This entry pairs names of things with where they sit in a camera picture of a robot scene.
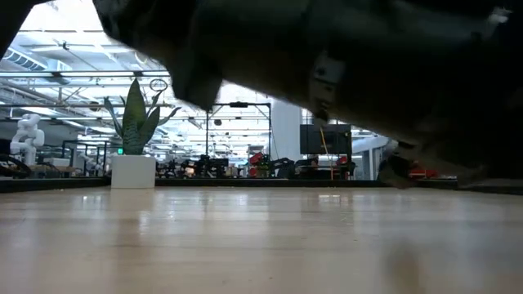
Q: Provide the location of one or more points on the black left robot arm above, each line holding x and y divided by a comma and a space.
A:
245, 41

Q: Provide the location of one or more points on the red storage bins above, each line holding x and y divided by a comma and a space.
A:
423, 173

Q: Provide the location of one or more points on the black monitor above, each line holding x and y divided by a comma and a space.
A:
327, 139

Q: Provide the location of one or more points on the white round column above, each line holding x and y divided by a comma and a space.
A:
286, 130

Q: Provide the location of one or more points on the snake plant in white pot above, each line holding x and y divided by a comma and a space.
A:
135, 122

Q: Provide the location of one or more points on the white robot figure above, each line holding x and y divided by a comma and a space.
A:
26, 139

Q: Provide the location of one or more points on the black workstation frame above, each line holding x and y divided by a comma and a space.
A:
239, 105

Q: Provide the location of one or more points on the black metal table frame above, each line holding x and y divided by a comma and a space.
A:
61, 184

